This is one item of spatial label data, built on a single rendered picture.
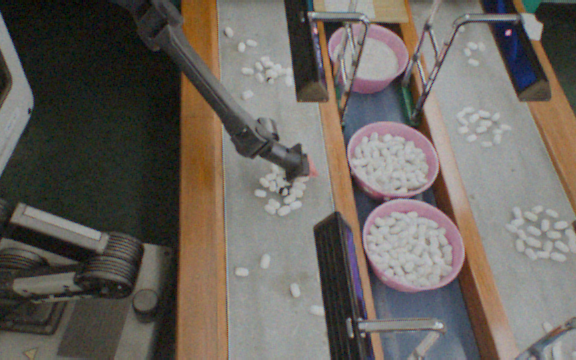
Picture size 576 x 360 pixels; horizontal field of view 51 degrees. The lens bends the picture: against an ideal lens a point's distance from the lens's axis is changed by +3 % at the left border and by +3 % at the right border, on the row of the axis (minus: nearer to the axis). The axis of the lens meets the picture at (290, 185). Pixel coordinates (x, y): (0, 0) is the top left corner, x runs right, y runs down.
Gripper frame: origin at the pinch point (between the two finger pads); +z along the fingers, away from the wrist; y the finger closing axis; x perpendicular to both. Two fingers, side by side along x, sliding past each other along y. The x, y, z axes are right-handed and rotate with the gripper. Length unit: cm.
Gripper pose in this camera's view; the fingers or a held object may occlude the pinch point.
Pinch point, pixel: (315, 174)
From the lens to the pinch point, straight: 163.7
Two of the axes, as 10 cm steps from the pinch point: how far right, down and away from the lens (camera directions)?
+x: -7.2, 4.5, 5.3
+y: -1.1, -8.2, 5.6
